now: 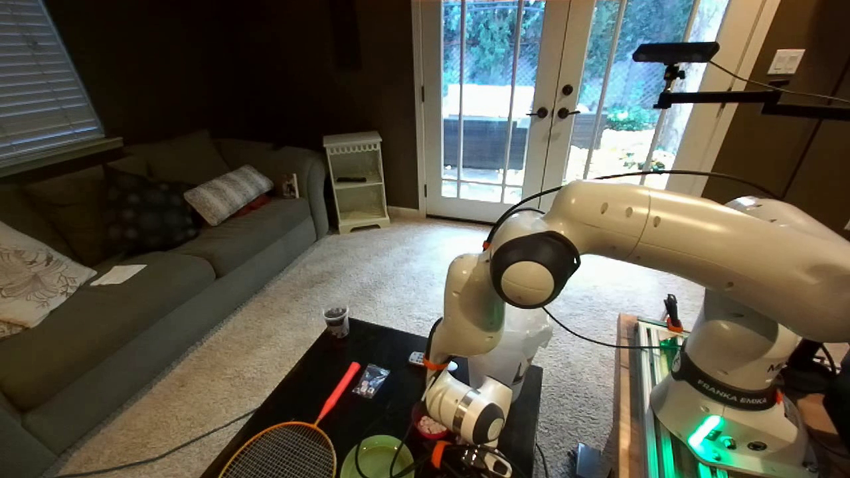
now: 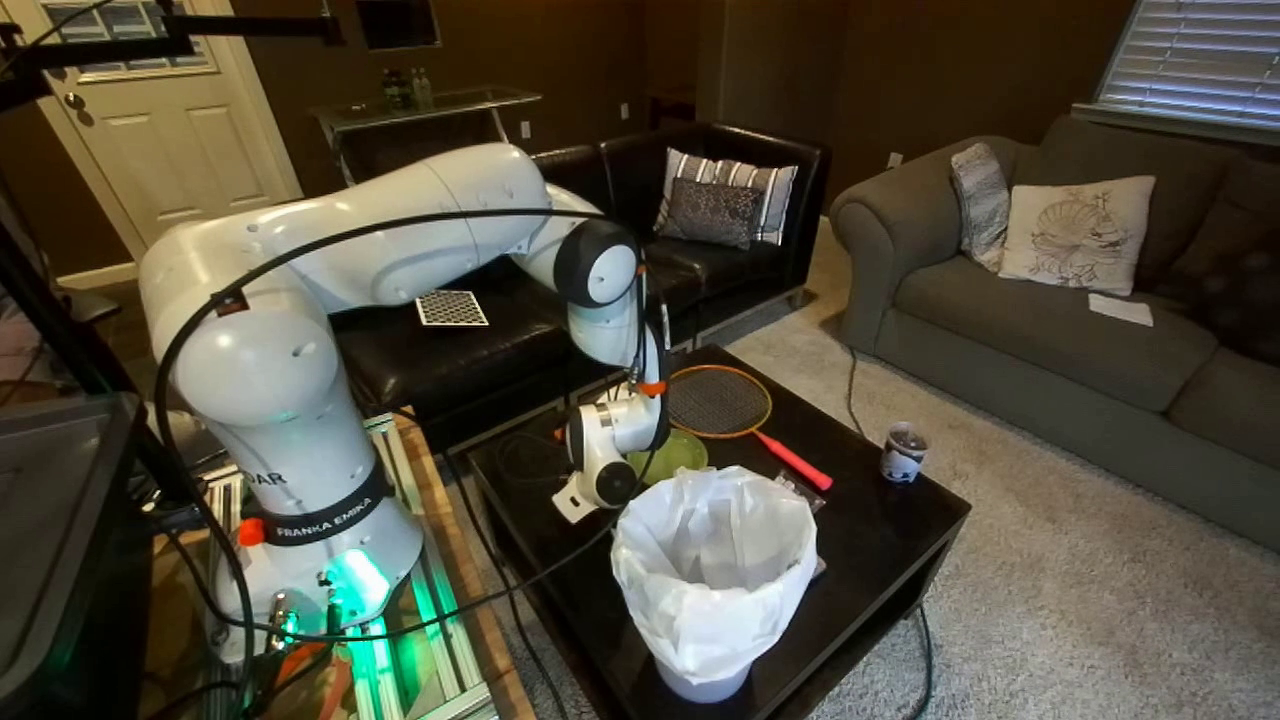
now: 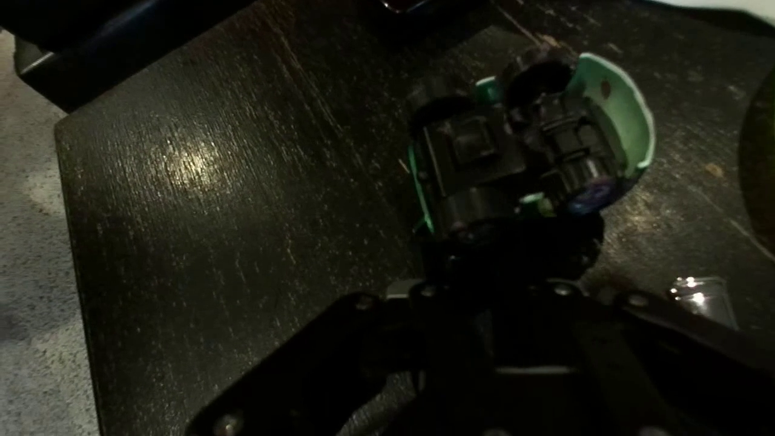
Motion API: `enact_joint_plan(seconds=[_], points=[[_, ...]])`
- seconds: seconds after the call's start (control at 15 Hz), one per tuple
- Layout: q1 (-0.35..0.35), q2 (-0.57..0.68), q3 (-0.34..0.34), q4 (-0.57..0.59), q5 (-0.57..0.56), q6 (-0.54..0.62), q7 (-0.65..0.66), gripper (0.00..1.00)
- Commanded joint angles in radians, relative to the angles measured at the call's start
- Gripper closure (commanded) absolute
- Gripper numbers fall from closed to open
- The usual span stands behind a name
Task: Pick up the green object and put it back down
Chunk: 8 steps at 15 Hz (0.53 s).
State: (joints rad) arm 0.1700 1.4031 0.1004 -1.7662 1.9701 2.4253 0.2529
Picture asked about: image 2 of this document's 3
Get white window blinds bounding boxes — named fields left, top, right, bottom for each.
left=1073, top=0, right=1280, bottom=153

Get glass top console table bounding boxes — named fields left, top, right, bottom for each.
left=311, top=85, right=546, bottom=188

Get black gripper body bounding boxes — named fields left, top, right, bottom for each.
left=629, top=442, right=678, bottom=510

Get dark patterned throw pillow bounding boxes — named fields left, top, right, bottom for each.
left=1155, top=153, right=1280, bottom=367

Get white plastic trash bin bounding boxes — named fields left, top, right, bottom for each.
left=648, top=645, right=761, bottom=710

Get white panel door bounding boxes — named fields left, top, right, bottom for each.
left=0, top=0, right=304, bottom=292

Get white printed throw pillow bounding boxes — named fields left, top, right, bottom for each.
left=997, top=171, right=1158, bottom=302

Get black equipment cabinet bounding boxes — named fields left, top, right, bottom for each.
left=0, top=392, right=155, bottom=720

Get striped white throw pillow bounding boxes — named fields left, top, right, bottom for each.
left=651, top=144, right=804, bottom=252
left=949, top=139, right=1014, bottom=275

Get white lined trash bin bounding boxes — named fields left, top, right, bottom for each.
left=609, top=462, right=829, bottom=691

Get black camera boom stand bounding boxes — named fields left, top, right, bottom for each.
left=0, top=7, right=345, bottom=536

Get gray fabric sofa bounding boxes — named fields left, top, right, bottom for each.
left=829, top=112, right=1280, bottom=552

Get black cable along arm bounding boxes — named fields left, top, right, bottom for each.
left=151, top=206, right=655, bottom=671

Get dark drink can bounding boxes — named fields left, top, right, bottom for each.
left=876, top=424, right=931, bottom=489

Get dark wall picture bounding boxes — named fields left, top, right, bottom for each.
left=352, top=0, right=442, bottom=57

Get gray textured throw pillow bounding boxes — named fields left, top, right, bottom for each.
left=651, top=177, right=772, bottom=258

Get orange badminton racket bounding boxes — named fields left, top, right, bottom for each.
left=660, top=360, right=835, bottom=495

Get black leather loveseat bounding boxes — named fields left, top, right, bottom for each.
left=326, top=120, right=832, bottom=454

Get white paper sheet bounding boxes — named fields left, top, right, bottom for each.
left=1082, top=290, right=1158, bottom=332

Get green plastic plate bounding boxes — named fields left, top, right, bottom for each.
left=634, top=421, right=716, bottom=489

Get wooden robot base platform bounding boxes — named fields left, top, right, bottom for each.
left=133, top=408, right=537, bottom=720

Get black floor cable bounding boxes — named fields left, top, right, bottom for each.
left=905, top=604, right=939, bottom=720

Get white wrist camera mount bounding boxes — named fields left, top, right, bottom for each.
left=546, top=473, right=601, bottom=528

